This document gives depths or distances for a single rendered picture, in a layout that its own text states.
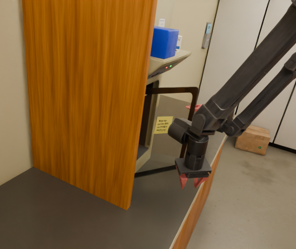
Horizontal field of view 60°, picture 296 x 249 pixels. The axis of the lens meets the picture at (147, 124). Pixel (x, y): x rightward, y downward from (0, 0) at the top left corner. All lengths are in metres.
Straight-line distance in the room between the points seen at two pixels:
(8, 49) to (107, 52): 0.40
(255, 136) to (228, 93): 3.10
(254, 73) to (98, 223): 0.71
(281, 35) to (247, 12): 3.24
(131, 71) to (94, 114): 0.22
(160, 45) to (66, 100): 0.39
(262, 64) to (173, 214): 0.66
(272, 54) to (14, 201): 0.97
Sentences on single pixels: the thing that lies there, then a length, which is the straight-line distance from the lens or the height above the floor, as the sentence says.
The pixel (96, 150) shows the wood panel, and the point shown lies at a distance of 0.98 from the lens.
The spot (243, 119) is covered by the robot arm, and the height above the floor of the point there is 1.27.
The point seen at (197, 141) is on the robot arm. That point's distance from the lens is 0.74.
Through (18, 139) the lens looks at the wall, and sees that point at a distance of 1.21.
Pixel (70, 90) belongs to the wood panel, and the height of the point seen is 1.35.
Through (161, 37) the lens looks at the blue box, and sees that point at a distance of 0.87.
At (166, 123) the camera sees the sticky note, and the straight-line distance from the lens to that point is 1.05.
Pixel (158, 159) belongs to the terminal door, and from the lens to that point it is 1.13.
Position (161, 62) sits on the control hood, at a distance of 0.84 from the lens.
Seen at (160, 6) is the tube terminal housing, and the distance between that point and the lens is 1.04.
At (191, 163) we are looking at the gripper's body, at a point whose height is 1.26.
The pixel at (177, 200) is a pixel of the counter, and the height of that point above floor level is 0.94.
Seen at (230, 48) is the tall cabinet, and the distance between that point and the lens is 3.94.
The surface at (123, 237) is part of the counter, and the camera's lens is 0.96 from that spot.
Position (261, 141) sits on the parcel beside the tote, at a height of 0.20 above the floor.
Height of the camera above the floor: 1.66
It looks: 25 degrees down
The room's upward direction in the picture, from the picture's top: 8 degrees clockwise
